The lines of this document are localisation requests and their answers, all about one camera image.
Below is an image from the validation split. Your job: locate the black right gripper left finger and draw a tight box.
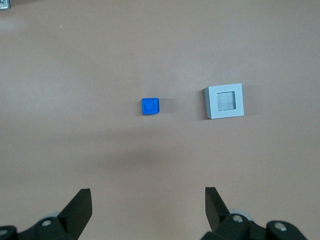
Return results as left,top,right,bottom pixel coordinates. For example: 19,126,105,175
0,188,93,240

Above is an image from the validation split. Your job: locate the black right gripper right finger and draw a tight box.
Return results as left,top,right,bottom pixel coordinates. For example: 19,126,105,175
199,186,310,240

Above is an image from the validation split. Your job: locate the blue square plastic part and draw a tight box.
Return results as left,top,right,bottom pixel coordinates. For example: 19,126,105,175
140,97,160,116

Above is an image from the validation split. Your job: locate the gray square base block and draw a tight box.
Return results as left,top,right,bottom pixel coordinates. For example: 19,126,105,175
203,82,245,120

